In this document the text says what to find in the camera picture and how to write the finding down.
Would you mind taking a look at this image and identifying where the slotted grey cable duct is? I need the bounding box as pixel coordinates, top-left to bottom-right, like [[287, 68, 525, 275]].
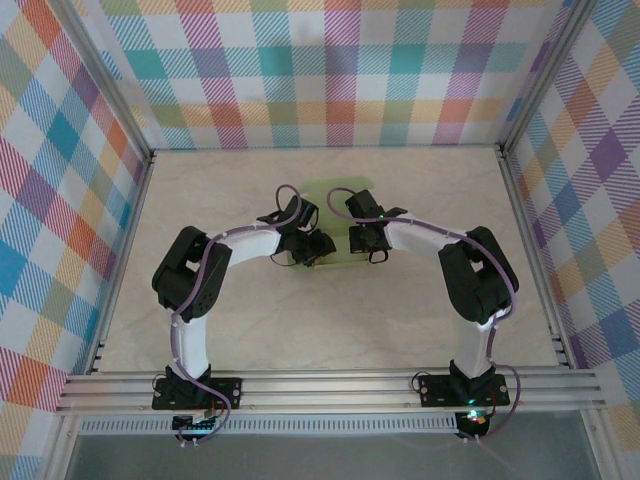
[[77, 412, 461, 435]]

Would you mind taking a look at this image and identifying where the aluminium corner post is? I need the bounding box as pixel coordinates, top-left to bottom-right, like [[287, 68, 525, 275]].
[[52, 0, 156, 164], [498, 0, 600, 157]]

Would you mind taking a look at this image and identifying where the aluminium frame leg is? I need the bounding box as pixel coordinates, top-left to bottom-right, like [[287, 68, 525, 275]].
[[581, 409, 622, 480], [45, 414, 85, 480]]

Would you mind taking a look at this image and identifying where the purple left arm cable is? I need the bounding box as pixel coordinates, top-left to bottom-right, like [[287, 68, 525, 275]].
[[169, 183, 302, 449]]

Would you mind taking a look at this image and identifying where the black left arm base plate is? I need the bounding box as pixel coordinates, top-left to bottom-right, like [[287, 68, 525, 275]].
[[151, 377, 244, 412]]

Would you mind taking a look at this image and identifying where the aluminium rail holding arm bases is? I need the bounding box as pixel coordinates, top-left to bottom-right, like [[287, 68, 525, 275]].
[[54, 367, 609, 416]]

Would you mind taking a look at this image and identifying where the black controller with orange part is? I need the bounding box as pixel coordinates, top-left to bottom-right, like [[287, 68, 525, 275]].
[[457, 409, 489, 429]]

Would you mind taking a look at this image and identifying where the aluminium side rail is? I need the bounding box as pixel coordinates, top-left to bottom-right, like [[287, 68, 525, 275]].
[[496, 147, 575, 371], [84, 149, 157, 376]]

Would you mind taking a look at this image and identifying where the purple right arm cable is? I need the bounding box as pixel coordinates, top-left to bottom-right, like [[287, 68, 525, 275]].
[[326, 186, 525, 446]]

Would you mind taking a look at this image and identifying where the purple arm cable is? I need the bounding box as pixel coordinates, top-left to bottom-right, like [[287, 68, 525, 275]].
[[169, 183, 302, 449], [326, 186, 525, 446]]

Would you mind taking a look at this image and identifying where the green circuit board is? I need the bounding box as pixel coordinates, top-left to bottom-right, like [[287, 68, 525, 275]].
[[172, 412, 221, 434]]

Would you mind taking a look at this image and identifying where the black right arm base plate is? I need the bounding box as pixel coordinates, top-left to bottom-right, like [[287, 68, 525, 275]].
[[418, 372, 510, 407]]

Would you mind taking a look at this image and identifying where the light green paper box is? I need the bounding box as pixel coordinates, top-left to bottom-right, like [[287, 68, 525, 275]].
[[292, 177, 376, 274]]

